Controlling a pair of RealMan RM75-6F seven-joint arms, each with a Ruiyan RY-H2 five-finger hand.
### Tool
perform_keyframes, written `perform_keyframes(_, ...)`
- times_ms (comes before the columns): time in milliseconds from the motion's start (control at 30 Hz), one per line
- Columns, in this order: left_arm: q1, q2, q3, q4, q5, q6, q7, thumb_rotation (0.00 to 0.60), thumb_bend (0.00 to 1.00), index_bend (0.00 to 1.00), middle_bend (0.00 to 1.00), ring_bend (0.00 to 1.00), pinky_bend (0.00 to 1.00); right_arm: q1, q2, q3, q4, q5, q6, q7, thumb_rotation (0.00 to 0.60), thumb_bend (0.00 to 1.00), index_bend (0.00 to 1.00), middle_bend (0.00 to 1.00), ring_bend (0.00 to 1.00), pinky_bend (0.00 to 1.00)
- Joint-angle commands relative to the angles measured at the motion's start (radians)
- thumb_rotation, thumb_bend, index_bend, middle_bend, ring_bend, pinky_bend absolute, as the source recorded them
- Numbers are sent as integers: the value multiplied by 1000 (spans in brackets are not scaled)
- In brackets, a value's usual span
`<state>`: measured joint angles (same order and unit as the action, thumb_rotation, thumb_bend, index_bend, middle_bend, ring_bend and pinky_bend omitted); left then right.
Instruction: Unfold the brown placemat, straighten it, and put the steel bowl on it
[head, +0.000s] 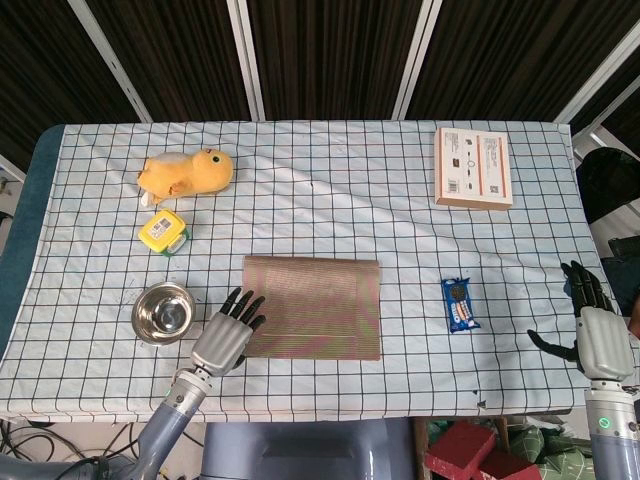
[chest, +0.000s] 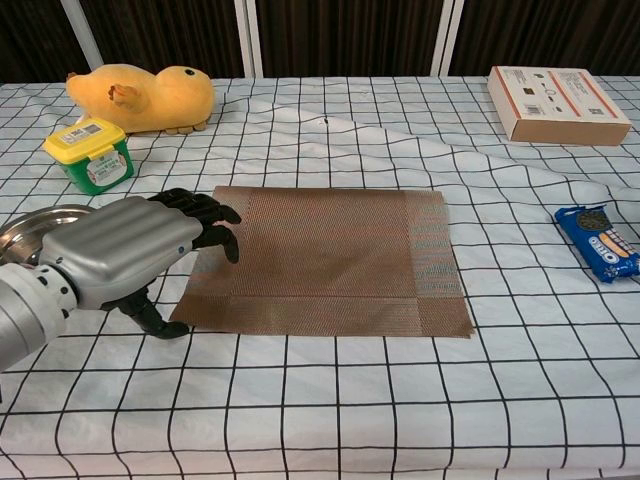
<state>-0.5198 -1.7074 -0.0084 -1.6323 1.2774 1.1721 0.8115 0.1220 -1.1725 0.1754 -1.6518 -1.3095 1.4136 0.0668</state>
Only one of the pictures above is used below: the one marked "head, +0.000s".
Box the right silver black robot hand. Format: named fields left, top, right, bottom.
left=527, top=260, right=635, bottom=385

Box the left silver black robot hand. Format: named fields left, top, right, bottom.
left=191, top=287, right=268, bottom=377

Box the stainless steel bowl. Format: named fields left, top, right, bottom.
left=131, top=281, right=197, bottom=347

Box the brown woven placemat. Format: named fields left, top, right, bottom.
left=241, top=254, right=384, bottom=362

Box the green leaf pattern cloth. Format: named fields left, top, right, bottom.
left=524, top=424, right=594, bottom=480

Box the green container with yellow lid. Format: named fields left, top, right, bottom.
left=138, top=209, right=190, bottom=257

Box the blue-grey robot torso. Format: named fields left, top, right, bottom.
left=202, top=417, right=414, bottom=480

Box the blue Oreo cookie pack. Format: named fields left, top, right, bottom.
left=440, top=277, right=482, bottom=335

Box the black chair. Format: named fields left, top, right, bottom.
left=574, top=147, right=640, bottom=226

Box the small red box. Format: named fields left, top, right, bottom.
left=477, top=449, right=544, bottom=480

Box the yellow duck plush toy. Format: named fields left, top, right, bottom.
left=138, top=147, right=235, bottom=207

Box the large red box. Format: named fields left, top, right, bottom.
left=425, top=420, right=497, bottom=480

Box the white black checked tablecloth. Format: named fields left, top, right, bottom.
left=0, top=119, right=624, bottom=426

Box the white orange cardboard box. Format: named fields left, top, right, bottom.
left=432, top=126, right=515, bottom=212

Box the white partition post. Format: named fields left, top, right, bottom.
left=391, top=0, right=444, bottom=120
left=77, top=0, right=154, bottom=123
left=225, top=0, right=266, bottom=121
left=552, top=0, right=640, bottom=126

